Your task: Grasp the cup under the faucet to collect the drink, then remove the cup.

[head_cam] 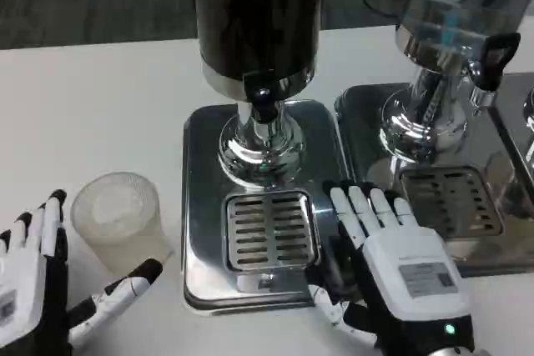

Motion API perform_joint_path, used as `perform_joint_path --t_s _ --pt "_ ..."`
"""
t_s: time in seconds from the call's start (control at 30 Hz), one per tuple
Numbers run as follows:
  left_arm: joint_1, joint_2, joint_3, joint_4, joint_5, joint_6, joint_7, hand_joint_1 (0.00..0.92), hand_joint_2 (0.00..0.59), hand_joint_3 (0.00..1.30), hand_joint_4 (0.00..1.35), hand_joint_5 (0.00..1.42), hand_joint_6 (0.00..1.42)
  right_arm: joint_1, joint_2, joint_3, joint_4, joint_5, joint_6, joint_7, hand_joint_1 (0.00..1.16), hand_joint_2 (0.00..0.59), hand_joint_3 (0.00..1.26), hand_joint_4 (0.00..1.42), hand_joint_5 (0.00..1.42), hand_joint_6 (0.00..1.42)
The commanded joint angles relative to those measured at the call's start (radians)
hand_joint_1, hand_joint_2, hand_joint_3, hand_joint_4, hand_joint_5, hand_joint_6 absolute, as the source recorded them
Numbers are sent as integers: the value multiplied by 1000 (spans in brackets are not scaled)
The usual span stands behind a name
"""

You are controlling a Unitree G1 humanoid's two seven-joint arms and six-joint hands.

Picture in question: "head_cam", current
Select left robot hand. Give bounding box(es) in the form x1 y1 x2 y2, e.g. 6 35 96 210
0 188 164 356

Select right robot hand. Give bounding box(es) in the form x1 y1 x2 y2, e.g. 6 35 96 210
305 179 477 356

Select steel drip grid, short slots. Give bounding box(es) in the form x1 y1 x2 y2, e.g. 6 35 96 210
398 166 505 241

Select clear ribbed glass cup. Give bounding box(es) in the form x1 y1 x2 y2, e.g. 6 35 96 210
69 171 174 276

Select steel drip grid, wide slots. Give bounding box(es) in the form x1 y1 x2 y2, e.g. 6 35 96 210
224 190 323 273

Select black tap of dark dispenser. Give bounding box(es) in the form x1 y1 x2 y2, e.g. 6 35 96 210
242 72 280 124

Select black tap lever, steel spout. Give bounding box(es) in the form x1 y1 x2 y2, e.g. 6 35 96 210
470 32 522 108

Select clear tank drink dispenser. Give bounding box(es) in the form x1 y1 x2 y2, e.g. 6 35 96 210
333 0 534 278

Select dark tank drink dispenser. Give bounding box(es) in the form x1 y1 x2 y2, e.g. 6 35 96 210
182 0 350 318

